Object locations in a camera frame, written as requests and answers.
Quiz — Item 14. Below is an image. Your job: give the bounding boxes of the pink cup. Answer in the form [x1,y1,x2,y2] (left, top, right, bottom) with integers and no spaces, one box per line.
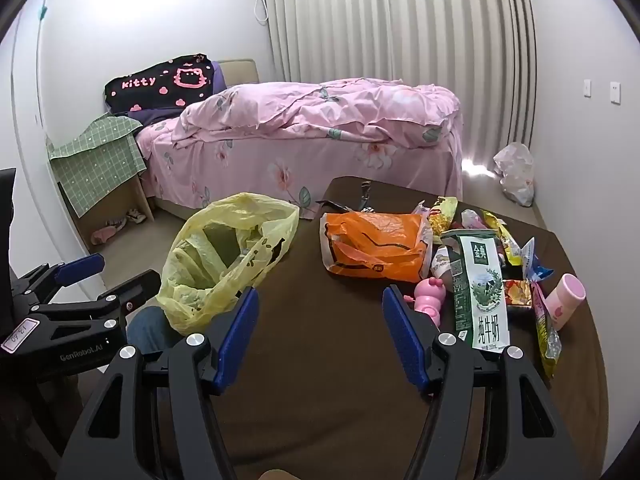
[544,273,587,331]

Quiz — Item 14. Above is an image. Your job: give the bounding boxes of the beige headboard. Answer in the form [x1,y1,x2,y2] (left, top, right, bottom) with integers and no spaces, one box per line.
[217,59,260,87]

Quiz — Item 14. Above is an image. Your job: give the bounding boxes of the pink caterpillar toy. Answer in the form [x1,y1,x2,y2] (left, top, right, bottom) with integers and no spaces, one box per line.
[404,278,445,329]

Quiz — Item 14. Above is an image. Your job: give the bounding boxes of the yellow green snack packet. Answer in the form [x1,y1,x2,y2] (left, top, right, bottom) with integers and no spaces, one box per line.
[427,196,459,239]

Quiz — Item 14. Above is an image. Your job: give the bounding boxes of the green white milk carton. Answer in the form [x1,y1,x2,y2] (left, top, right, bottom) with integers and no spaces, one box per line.
[440,230,511,351]

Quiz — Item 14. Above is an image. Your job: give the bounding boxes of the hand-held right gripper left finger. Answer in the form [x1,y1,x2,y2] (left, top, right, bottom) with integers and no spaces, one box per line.
[56,287,261,480]

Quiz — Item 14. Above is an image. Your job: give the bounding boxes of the white peanut packet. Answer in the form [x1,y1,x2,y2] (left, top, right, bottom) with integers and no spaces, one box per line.
[431,245,454,279]

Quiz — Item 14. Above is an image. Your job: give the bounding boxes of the green checked cloth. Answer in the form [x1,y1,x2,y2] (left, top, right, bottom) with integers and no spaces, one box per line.
[47,114,148,218]

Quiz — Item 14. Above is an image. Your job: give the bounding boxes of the pink floral duvet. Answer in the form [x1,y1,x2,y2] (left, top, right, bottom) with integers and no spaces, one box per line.
[172,79,462,150]

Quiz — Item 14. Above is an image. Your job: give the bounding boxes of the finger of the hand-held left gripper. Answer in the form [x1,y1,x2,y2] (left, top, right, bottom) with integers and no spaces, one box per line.
[30,269,162,331]
[12,253,107,306]

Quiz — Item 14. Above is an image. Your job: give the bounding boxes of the yellow plastic bag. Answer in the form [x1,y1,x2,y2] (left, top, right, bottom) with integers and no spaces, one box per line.
[156,192,301,337]

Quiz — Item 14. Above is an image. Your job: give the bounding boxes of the black pink printed blanket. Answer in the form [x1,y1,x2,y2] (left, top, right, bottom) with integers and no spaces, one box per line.
[104,52,217,115]

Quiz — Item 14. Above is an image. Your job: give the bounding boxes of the white pleated curtain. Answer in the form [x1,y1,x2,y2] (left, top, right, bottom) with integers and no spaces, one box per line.
[262,0,538,150]

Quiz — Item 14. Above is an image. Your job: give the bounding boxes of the person's leg in blue jeans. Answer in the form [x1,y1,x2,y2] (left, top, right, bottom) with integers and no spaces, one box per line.
[125,306,182,361]

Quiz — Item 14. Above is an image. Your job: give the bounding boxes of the trash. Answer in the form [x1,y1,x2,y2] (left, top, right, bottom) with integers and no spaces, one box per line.
[319,211,433,284]

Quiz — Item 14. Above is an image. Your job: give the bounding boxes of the blue white wrapper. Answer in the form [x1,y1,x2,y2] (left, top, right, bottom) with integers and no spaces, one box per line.
[520,237,555,281]

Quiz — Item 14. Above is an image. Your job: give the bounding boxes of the bed with pink floral sheet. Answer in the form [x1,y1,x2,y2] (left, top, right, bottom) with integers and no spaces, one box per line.
[135,120,465,212]

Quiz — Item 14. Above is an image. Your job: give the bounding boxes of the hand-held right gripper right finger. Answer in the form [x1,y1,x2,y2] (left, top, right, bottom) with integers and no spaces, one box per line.
[382,285,586,480]

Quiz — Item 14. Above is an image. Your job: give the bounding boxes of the wooden nightstand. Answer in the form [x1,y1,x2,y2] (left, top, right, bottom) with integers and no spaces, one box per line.
[57,172,156,248]

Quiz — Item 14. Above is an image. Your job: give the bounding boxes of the white plastic bag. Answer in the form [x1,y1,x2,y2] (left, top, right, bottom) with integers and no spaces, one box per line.
[493,142,536,207]

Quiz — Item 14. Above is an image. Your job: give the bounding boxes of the yellow long wrapper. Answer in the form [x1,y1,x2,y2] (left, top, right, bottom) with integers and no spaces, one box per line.
[482,211,524,267]

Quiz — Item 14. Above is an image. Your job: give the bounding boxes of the pink slipper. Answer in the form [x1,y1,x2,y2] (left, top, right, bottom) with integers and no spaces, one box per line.
[91,217,128,246]

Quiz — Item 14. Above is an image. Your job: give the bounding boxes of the red yellow snack packet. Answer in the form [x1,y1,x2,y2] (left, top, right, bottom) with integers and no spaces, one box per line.
[502,279,534,312]

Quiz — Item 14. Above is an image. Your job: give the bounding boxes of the long pink green wrapper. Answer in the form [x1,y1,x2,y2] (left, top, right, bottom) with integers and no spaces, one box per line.
[530,280,564,379]

